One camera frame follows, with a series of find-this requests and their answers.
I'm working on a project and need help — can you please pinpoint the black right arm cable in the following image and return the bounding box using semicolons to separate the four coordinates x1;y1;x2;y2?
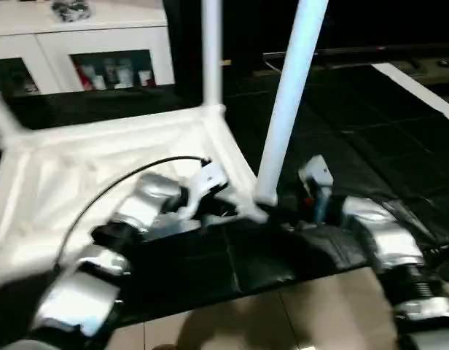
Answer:
334;191;449;271

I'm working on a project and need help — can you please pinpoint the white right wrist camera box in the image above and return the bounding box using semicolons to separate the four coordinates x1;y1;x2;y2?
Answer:
297;155;336;225

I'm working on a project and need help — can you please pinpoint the white plastic table leg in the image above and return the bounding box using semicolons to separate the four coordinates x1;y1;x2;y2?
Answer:
253;0;332;208
200;0;226;119
0;82;30;152

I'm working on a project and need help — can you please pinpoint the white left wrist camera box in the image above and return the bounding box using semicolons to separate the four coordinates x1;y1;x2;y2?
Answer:
178;161;233;221

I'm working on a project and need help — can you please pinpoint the white glass-door cabinet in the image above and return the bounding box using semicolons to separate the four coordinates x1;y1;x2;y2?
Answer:
0;0;176;97

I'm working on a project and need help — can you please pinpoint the crumpled silver object on cabinet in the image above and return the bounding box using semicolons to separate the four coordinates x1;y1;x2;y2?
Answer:
52;0;92;22

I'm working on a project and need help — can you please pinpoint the black work mat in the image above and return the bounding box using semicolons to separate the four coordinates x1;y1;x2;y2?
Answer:
0;62;449;329

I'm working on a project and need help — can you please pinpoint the white plastic table top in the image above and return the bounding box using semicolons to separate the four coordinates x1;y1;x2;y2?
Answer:
0;106;270;294

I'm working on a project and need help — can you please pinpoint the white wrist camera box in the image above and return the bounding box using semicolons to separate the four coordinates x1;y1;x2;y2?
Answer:
178;161;233;221
297;155;336;225

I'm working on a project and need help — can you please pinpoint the black metal bar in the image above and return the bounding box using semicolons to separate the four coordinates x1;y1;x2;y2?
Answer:
265;44;449;65

